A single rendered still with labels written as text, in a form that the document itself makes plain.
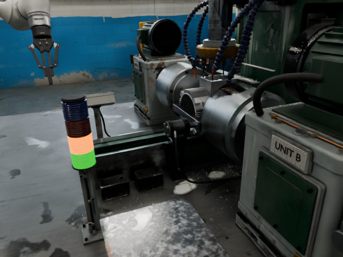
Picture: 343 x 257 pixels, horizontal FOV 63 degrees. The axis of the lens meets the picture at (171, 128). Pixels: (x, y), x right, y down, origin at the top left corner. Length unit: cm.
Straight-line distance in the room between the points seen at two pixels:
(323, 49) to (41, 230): 89
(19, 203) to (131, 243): 55
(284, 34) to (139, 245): 87
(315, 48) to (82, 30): 610
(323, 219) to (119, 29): 624
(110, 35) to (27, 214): 578
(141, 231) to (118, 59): 609
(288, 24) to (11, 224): 114
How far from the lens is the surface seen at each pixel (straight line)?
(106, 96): 129
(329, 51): 64
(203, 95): 113
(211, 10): 113
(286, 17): 115
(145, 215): 76
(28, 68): 676
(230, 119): 86
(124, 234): 72
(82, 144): 73
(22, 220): 106
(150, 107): 157
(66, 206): 105
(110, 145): 115
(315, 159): 60
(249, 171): 79
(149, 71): 152
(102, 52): 662
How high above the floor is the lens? 140
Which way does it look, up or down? 22 degrees down
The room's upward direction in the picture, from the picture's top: 2 degrees counter-clockwise
